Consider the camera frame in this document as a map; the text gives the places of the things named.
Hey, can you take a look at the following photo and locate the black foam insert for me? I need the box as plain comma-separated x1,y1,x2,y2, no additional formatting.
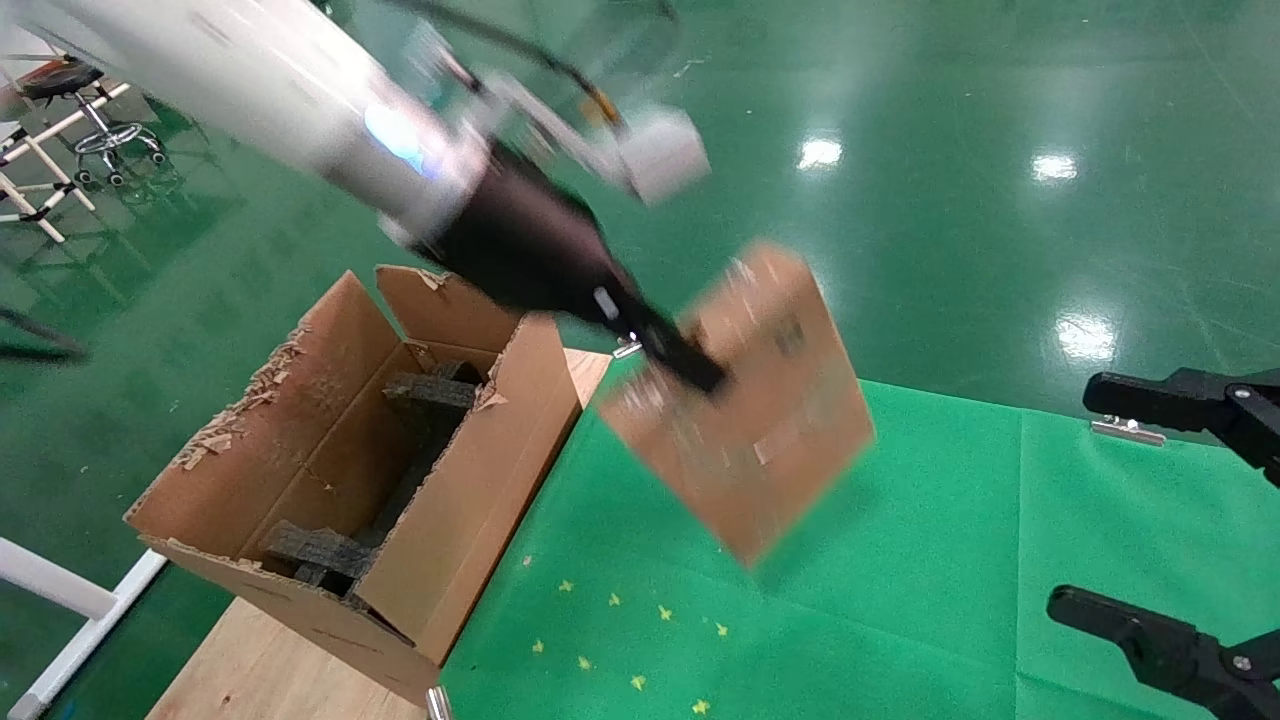
262,518,379,599
362,357,493,549

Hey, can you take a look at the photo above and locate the large open cardboard carton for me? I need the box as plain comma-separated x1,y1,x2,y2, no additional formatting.
124,264,587,707

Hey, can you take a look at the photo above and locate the small taped cardboard box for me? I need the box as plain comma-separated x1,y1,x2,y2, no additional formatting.
596,242,879,569

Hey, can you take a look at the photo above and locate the black wheeled stool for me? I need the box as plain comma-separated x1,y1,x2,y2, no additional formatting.
20,57,170,187

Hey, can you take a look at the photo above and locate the white table frame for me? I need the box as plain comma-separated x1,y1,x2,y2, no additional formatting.
0,537,170,720

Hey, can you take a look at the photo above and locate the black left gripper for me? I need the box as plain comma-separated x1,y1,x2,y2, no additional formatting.
410,143,728,396

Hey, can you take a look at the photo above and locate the white pipe rack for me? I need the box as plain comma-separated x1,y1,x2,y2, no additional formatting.
0,48,133,247

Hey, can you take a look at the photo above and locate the green table cloth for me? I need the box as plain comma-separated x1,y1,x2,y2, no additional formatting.
438,344,1280,720

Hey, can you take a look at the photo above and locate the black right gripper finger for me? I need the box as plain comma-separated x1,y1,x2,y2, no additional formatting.
1044,588,1280,720
1080,368,1280,492

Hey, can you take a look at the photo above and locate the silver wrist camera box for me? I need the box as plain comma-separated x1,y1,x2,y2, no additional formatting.
480,75,712,207

